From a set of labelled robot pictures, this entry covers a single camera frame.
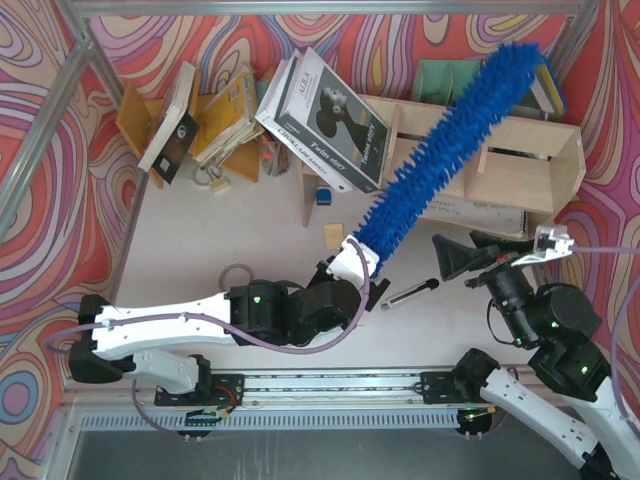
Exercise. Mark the pencil cup with pencils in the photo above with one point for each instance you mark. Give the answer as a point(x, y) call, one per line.
point(273, 157)

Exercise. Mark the clear tape roll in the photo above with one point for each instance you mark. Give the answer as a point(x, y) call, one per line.
point(234, 275)

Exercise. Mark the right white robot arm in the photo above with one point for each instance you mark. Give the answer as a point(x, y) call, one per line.
point(556, 322)

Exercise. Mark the orange wooden book stand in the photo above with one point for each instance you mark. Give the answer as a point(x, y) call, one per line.
point(135, 115)

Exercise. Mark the yellow worn book stack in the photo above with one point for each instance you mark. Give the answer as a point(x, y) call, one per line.
point(228, 120)

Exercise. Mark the blue pencil sharpener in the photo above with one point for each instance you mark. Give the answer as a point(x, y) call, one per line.
point(323, 197)

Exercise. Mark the black white paperback book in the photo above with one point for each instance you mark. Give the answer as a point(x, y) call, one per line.
point(172, 129)

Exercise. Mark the black white Twins story book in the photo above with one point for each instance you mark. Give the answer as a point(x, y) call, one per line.
point(330, 121)

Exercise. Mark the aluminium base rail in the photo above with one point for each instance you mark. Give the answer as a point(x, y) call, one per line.
point(316, 389)

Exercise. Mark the yellow sticky note pad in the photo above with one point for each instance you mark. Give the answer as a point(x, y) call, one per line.
point(334, 235)

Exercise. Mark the blue grey book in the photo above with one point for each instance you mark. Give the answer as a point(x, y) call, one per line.
point(545, 93)

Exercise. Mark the green plastic desk organizer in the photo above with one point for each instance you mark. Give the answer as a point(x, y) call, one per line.
point(441, 82)

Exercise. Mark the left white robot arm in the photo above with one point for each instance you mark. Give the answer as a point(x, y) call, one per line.
point(283, 317)

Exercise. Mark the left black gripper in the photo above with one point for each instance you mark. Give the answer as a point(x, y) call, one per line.
point(375, 290)

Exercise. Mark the blue microfiber duster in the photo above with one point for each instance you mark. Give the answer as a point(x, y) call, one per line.
point(495, 89)

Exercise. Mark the spiral notebook with drawings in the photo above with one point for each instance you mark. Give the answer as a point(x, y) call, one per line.
point(486, 217)

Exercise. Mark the white Cioklade book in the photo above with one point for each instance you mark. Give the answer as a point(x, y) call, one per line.
point(268, 115)

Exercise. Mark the light wooden bookshelf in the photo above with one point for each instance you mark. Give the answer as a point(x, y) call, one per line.
point(533, 165)

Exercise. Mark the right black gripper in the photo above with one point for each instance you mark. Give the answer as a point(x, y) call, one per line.
point(486, 265)

